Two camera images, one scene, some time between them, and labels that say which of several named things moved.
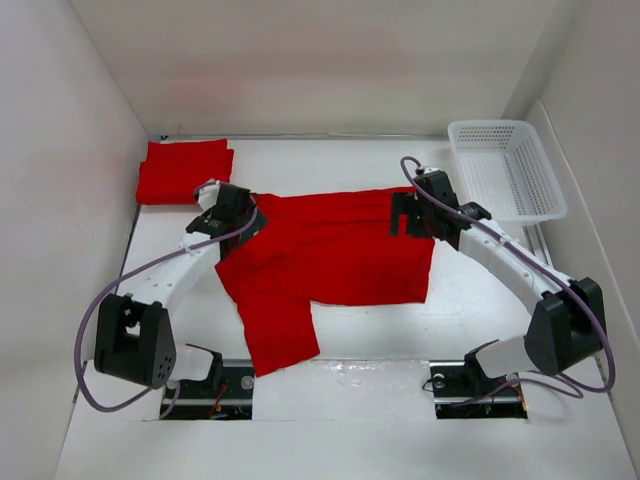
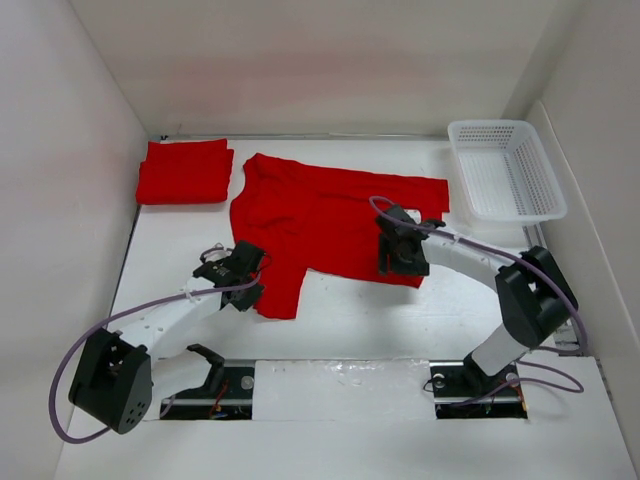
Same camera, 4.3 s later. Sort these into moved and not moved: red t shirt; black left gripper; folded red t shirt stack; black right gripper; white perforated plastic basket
Moved: black left gripper; black right gripper; red t shirt
Not moved: white perforated plastic basket; folded red t shirt stack
